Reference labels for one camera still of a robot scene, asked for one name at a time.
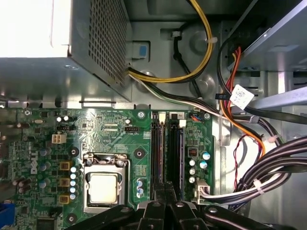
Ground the silver power supply unit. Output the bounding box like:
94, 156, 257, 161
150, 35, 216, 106
0, 0, 133, 104

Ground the white four-pin power connector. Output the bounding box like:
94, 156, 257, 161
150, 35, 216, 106
51, 132, 67, 145

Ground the white power supply label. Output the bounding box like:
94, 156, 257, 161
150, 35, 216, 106
0, 0, 71, 58

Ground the thin metal locking lever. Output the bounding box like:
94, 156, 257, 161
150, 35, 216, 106
117, 158, 132, 207

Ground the dark RAM stick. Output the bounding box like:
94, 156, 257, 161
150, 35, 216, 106
168, 119, 180, 186

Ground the thin red black wire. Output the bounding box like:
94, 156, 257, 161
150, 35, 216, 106
233, 134, 261, 192

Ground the orange red power cable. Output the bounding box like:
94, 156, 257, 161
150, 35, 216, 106
219, 46, 267, 158

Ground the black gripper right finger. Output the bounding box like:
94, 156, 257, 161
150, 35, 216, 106
165, 182, 275, 230

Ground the grey metal PC case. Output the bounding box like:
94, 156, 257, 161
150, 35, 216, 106
0, 0, 307, 230

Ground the black white wire bundle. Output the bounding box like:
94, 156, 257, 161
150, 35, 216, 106
128, 71, 225, 119

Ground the white cable connector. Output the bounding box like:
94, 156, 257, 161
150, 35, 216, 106
195, 179, 211, 205

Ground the green Dell motherboard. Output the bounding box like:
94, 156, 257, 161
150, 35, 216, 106
0, 107, 214, 230

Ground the yellow wire bundle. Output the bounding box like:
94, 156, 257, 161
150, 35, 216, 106
128, 0, 214, 84

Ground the white cable tag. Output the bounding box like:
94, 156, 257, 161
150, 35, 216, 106
229, 83, 255, 111

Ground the thin black cable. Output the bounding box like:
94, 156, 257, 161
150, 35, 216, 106
171, 30, 204, 99

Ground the metal socket cover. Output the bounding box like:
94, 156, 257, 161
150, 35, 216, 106
82, 151, 132, 214

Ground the silver CPU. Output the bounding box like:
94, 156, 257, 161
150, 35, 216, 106
86, 172, 120, 205

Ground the black flat data cable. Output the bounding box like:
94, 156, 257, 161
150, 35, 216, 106
243, 105, 307, 125

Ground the silver metal drive cage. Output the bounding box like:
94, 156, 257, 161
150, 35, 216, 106
227, 0, 307, 72

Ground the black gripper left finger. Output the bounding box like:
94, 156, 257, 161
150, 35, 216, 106
62, 182, 166, 230

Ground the blue plastic block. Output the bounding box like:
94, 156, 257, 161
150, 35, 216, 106
0, 201, 15, 230

